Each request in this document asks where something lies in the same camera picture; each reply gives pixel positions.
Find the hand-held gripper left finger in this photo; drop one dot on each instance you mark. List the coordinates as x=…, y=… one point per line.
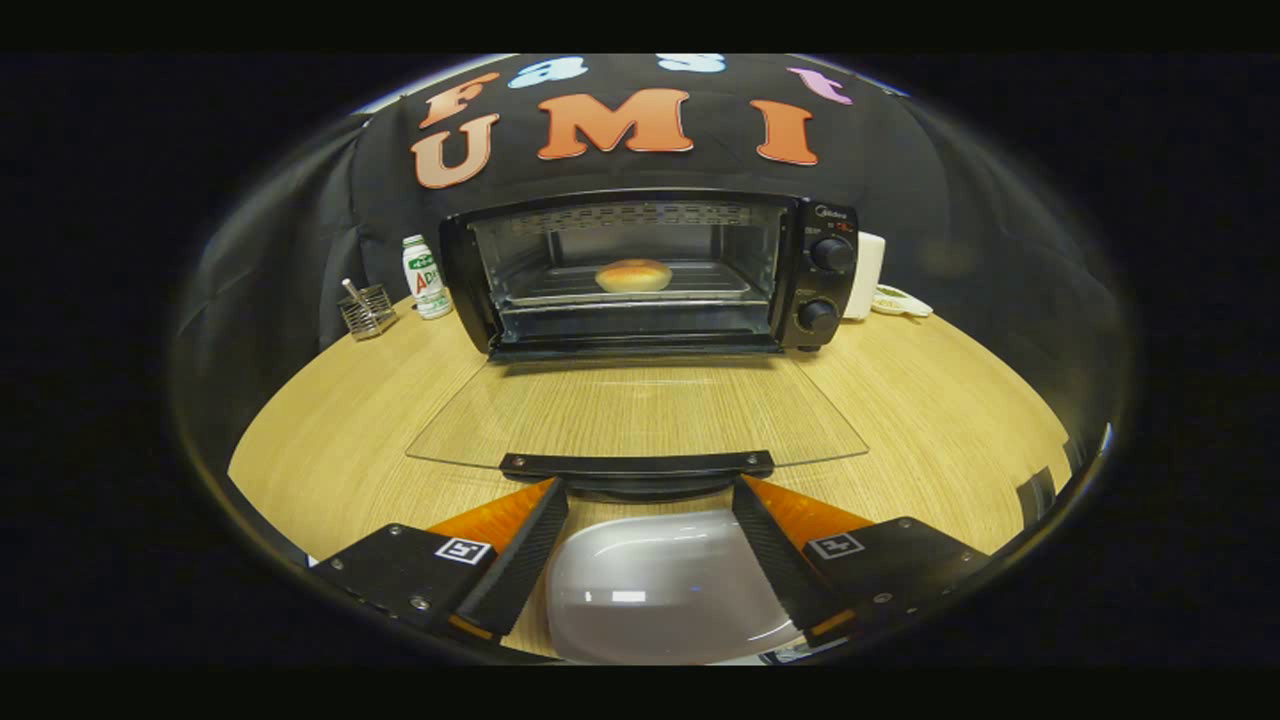
x=525, y=555

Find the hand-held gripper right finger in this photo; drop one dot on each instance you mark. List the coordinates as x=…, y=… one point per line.
x=775, y=555

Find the black toaster oven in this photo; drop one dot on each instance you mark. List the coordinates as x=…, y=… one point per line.
x=825, y=285

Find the round brown bread bun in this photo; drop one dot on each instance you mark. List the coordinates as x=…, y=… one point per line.
x=633, y=276

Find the white bread toaster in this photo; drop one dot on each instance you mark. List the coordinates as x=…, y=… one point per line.
x=866, y=280

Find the white plate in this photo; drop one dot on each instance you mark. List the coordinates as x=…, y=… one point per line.
x=650, y=590

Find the small white dish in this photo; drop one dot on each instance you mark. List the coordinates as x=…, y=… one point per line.
x=900, y=300

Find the white bottle green label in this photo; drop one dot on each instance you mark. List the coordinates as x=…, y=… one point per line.
x=426, y=285

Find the thin stick in basket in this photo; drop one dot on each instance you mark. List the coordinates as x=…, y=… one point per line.
x=355, y=294

